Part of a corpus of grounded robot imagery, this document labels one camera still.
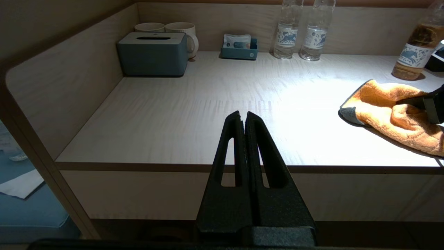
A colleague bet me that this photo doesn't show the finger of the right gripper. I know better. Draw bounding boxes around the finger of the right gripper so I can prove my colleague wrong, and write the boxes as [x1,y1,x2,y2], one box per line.
[396,84,444,124]

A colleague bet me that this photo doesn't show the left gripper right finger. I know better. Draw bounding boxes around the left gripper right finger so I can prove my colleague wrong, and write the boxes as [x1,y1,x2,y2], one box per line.
[245,111,316,232]

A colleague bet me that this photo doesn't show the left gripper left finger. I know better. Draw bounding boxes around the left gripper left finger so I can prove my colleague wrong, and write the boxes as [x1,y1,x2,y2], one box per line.
[196,111,254,234]

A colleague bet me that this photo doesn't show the orange cloth with grey edge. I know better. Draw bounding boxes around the orange cloth with grey edge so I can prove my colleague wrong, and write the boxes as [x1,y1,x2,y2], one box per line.
[339,80,444,157]

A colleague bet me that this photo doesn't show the black device with white edge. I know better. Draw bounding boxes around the black device with white edge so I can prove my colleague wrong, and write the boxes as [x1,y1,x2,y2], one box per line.
[424,40,444,73]

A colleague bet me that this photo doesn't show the amber drink bottle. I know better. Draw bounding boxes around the amber drink bottle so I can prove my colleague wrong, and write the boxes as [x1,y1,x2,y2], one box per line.
[392,0,444,81]

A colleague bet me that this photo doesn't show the clear water bottle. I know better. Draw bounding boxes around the clear water bottle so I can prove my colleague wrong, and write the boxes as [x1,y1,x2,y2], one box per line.
[300,0,336,61]
[273,0,304,59]

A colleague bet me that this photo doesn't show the small blue tray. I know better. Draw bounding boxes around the small blue tray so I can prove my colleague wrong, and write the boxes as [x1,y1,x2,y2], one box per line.
[221,38,258,60]

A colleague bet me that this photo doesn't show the sachet packets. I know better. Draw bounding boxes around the sachet packets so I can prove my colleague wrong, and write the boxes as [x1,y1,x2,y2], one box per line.
[223,34,251,49]

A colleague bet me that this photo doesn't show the blue-grey tissue box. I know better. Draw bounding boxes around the blue-grey tissue box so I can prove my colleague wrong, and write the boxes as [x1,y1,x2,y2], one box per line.
[117,32,188,77]

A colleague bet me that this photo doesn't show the cream ceramic mug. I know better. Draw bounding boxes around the cream ceramic mug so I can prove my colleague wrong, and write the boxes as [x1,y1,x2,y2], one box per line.
[165,22,199,59]
[134,23,165,33]

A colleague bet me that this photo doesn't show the blue seat cushion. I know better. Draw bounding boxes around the blue seat cushion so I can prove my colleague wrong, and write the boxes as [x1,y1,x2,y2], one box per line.
[0,149,81,243]

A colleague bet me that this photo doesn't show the white paper sheet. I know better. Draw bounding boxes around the white paper sheet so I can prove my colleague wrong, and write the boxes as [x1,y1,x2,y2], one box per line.
[0,169,45,200]

